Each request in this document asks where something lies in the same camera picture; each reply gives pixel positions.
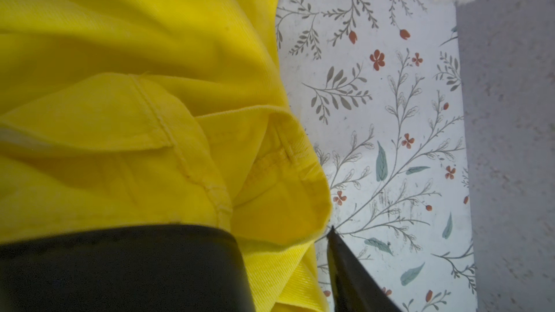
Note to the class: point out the yellow garment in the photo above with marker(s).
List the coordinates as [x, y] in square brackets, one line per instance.
[123, 113]

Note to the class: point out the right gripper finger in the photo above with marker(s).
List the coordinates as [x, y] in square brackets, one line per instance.
[353, 288]

